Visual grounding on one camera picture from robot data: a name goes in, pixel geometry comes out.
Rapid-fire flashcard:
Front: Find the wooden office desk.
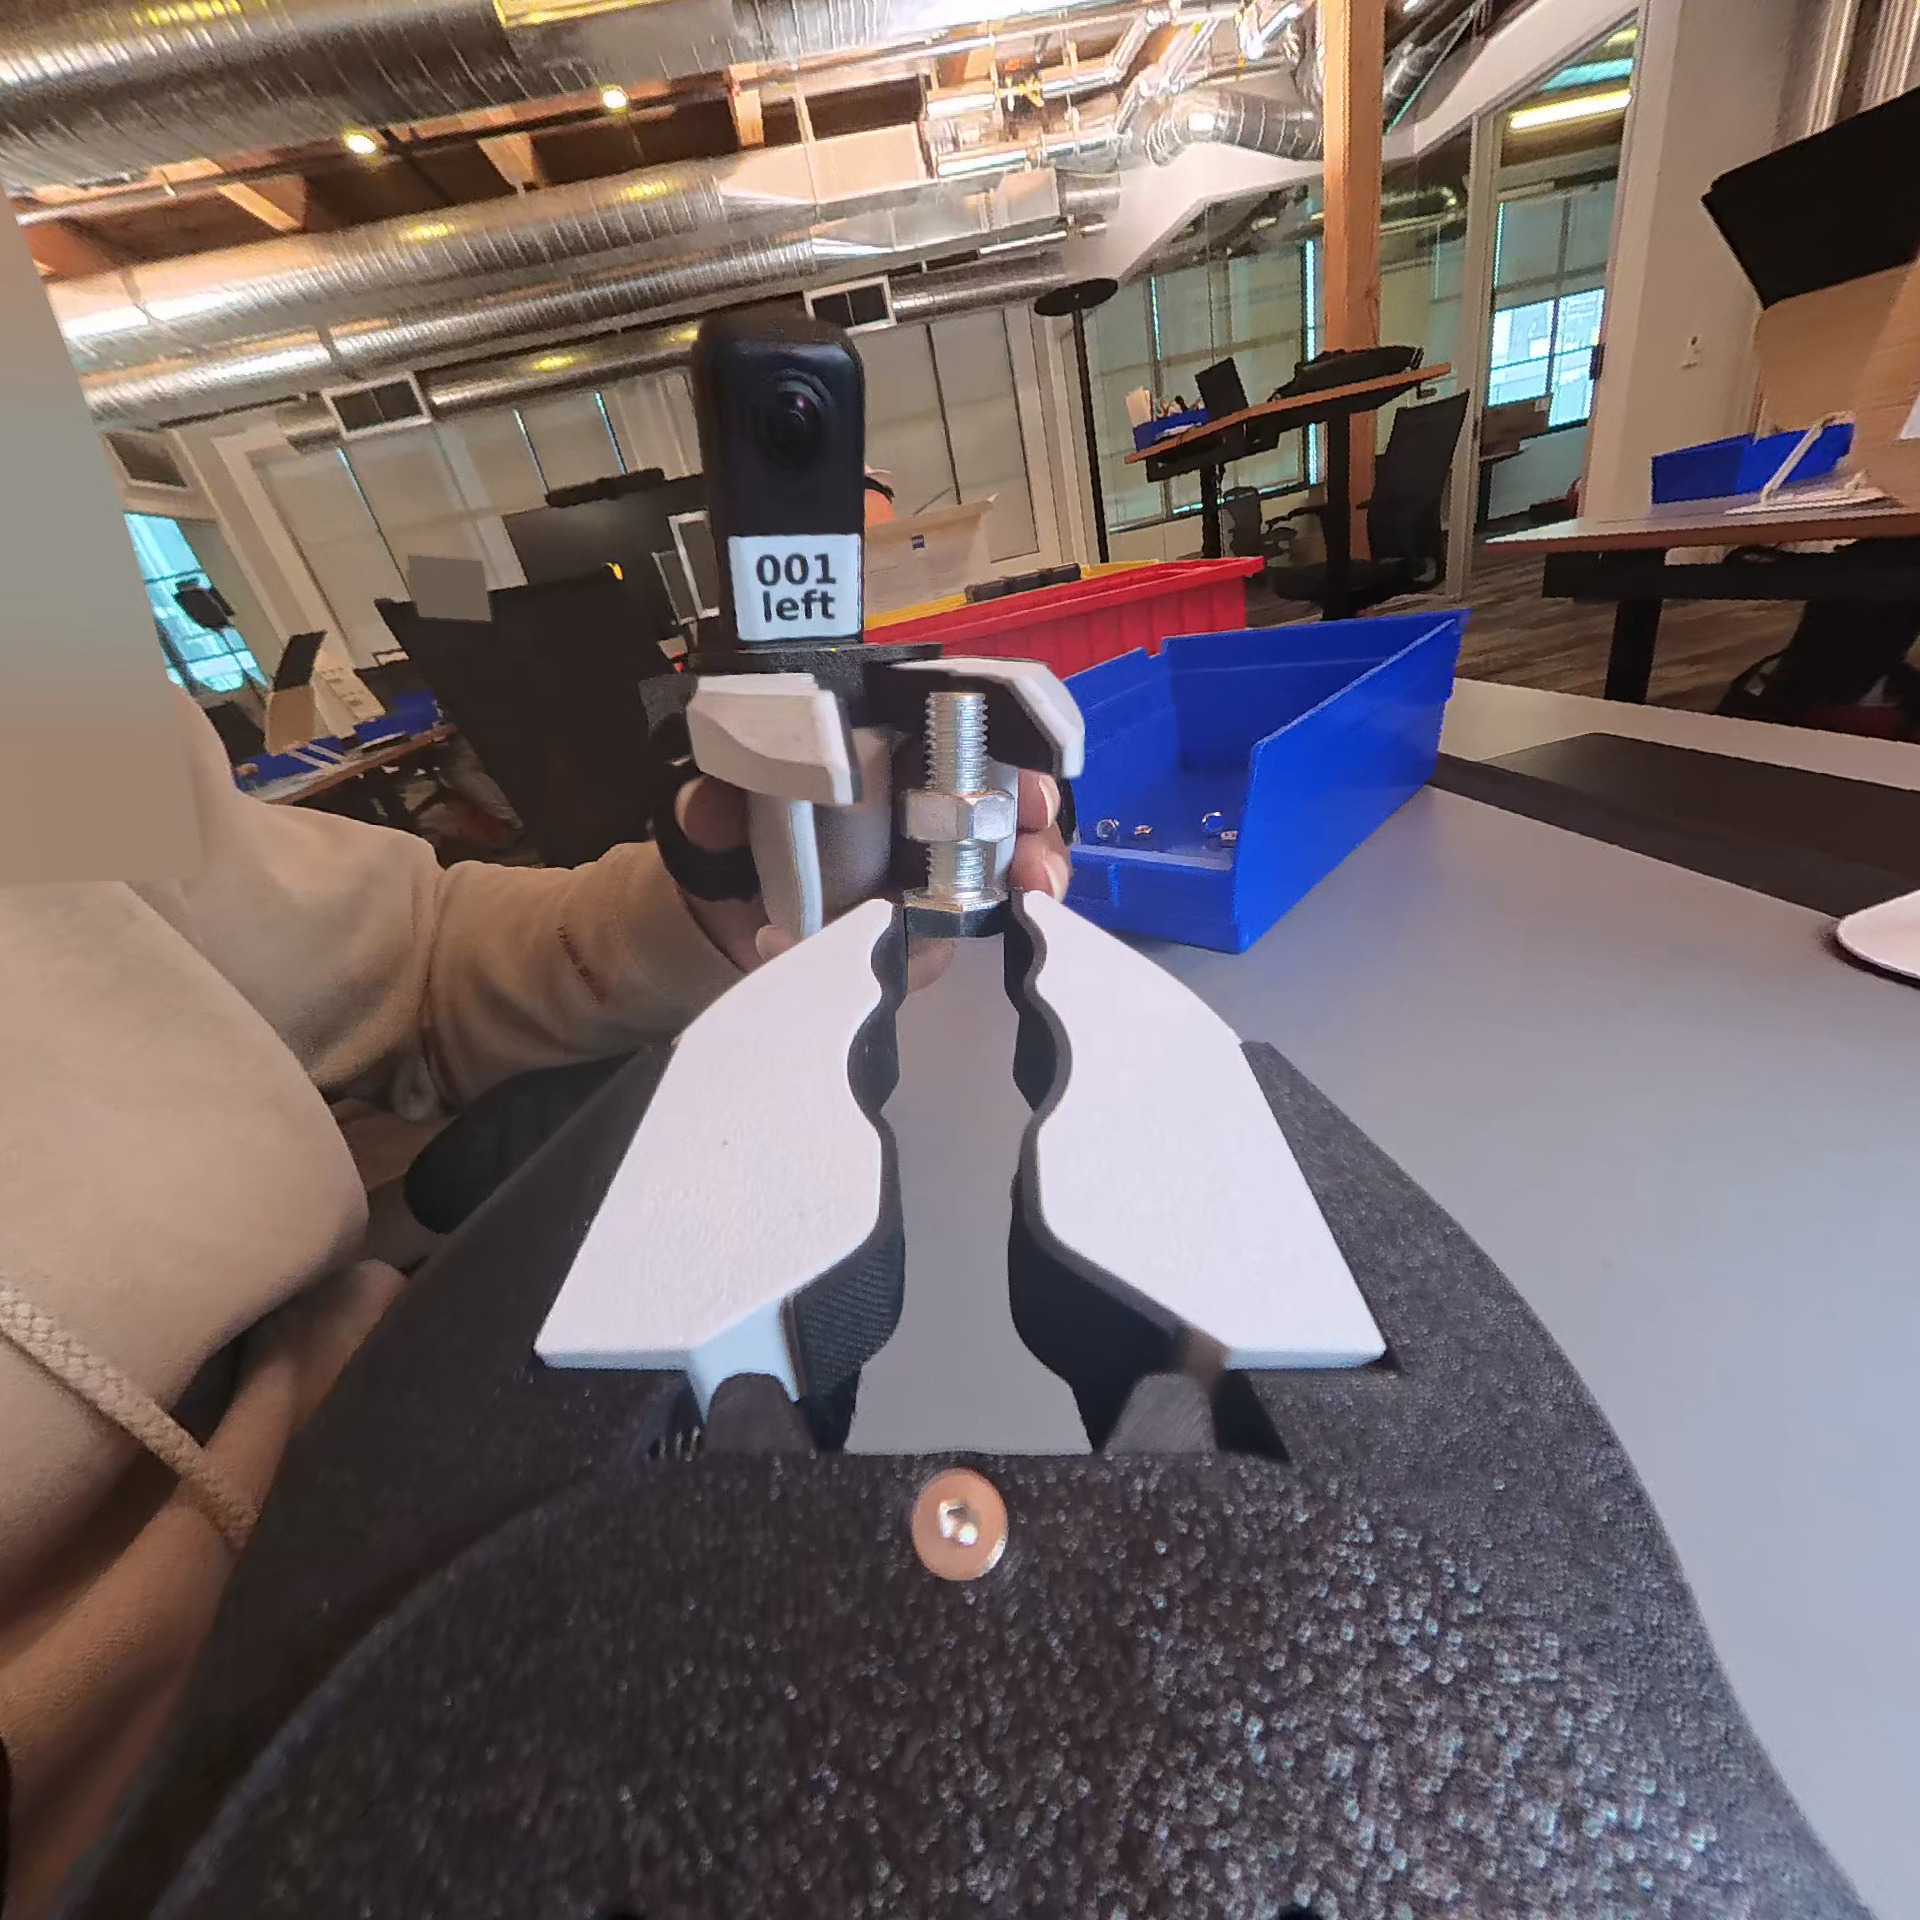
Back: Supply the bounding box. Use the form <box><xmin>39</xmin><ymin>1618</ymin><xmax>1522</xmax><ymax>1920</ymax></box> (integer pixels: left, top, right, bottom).
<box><xmin>1485</xmin><ymin>494</ymin><xmax>1920</xmax><ymax>706</ymax></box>

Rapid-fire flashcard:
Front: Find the black wrist rest pad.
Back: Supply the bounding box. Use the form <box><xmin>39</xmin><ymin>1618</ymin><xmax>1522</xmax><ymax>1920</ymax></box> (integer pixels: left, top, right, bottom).
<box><xmin>407</xmin><ymin>1047</ymin><xmax>647</xmax><ymax>1233</ymax></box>

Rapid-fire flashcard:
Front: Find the person's left forearm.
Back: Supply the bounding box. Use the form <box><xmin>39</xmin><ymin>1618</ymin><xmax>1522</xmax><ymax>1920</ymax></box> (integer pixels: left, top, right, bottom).
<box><xmin>184</xmin><ymin>784</ymin><xmax>749</xmax><ymax>1107</ymax></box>

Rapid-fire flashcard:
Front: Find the black floor lamp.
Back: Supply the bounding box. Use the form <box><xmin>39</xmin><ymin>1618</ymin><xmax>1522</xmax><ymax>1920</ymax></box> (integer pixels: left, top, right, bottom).
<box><xmin>1036</xmin><ymin>279</ymin><xmax>1120</xmax><ymax>566</ymax></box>

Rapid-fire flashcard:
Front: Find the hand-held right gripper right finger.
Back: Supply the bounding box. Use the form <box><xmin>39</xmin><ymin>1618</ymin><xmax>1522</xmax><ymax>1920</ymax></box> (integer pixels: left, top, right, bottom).
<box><xmin>1007</xmin><ymin>893</ymin><xmax>1394</xmax><ymax>1401</ymax></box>

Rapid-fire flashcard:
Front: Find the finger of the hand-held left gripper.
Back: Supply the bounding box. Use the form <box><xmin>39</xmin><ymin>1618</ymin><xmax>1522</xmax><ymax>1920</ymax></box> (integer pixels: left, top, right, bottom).
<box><xmin>876</xmin><ymin>658</ymin><xmax>1091</xmax><ymax>778</ymax></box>
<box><xmin>681</xmin><ymin>675</ymin><xmax>855</xmax><ymax>806</ymax></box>

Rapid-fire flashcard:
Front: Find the black mesh office chair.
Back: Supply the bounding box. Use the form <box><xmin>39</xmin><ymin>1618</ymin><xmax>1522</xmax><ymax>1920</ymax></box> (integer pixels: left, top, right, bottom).
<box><xmin>376</xmin><ymin>571</ymin><xmax>679</xmax><ymax>867</ymax></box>

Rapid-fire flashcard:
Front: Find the white document stand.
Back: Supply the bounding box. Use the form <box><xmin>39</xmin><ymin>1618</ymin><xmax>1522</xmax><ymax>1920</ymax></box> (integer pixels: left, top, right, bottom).
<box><xmin>1833</xmin><ymin>893</ymin><xmax>1920</xmax><ymax>988</ymax></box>

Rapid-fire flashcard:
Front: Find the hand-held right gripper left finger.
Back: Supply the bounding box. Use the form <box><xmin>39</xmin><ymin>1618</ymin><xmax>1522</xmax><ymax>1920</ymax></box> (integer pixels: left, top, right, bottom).
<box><xmin>534</xmin><ymin>893</ymin><xmax>906</xmax><ymax>1426</ymax></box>

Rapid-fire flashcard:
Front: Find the person's left hand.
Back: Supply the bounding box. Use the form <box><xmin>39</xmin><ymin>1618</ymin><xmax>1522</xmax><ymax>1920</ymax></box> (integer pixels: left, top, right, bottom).
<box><xmin>666</xmin><ymin>768</ymin><xmax>1072</xmax><ymax>977</ymax></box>

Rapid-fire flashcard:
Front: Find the red plastic bin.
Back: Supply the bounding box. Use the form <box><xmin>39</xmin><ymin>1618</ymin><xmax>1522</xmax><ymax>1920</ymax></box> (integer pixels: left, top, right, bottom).
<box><xmin>869</xmin><ymin>557</ymin><xmax>1267</xmax><ymax>677</ymax></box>

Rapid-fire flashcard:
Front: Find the wooden standing desk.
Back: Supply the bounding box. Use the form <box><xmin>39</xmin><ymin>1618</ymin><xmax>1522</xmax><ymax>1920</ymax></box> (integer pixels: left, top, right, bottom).
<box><xmin>1143</xmin><ymin>360</ymin><xmax>1457</xmax><ymax>557</ymax></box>

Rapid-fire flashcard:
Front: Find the blue plastic bin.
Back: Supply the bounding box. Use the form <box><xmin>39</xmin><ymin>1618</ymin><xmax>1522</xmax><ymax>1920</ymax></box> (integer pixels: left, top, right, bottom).
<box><xmin>1651</xmin><ymin>429</ymin><xmax>1858</xmax><ymax>505</ymax></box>
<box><xmin>1065</xmin><ymin>613</ymin><xmax>1472</xmax><ymax>954</ymax></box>

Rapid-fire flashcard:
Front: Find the person's torso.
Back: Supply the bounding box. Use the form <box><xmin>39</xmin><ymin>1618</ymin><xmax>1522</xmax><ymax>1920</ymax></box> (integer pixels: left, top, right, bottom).
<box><xmin>0</xmin><ymin>706</ymin><xmax>407</xmax><ymax>1920</ymax></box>

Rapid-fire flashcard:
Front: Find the black computer monitor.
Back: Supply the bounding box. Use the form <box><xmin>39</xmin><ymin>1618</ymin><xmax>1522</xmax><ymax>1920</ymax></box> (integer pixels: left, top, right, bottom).
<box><xmin>1703</xmin><ymin>89</ymin><xmax>1920</xmax><ymax>302</ymax></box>

